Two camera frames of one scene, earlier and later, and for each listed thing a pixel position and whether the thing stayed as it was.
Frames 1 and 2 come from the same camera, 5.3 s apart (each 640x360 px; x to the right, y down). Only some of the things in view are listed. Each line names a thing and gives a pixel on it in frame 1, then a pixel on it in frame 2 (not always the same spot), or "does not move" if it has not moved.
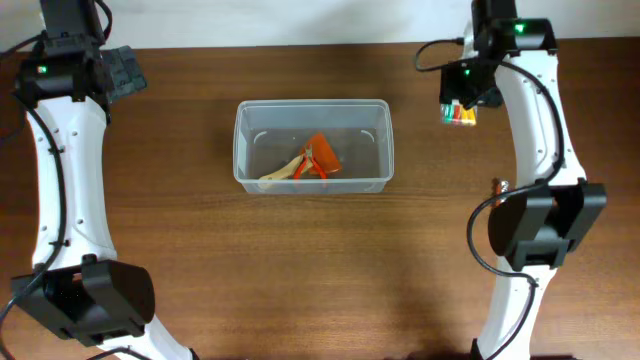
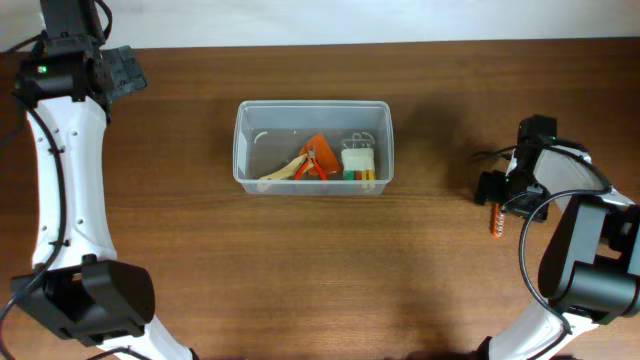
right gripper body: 460,95 to 488,188
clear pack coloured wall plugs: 454,114 to 358,163
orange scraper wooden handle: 318,149 does not move
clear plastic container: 313,146 does not move
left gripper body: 126,73 does not move
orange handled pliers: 309,155 does not move
